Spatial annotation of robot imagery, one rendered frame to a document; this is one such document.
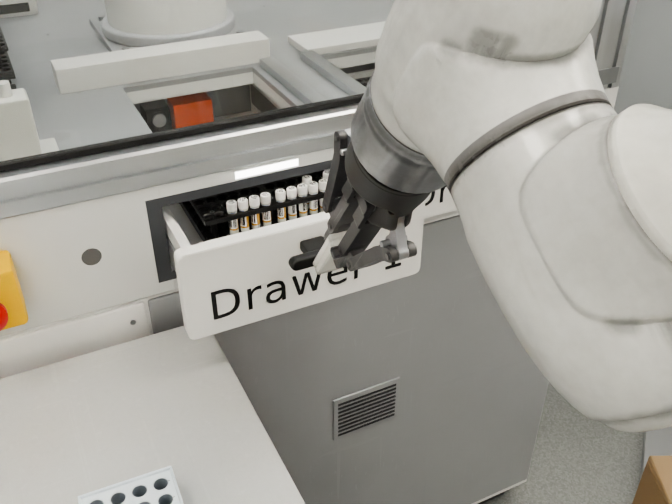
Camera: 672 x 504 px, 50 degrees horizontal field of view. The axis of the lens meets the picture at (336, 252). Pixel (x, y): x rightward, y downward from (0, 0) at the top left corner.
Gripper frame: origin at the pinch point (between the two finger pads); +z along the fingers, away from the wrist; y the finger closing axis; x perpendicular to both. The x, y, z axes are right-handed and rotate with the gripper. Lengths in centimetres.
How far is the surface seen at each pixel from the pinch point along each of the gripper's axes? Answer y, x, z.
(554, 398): -21, -81, 99
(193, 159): 17.5, 8.6, 7.8
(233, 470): -15.8, 14.8, 9.6
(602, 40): 20, -50, 3
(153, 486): -14.9, 22.6, 6.0
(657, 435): -37, -92, 84
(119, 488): -13.9, 25.4, 6.6
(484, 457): -26, -41, 69
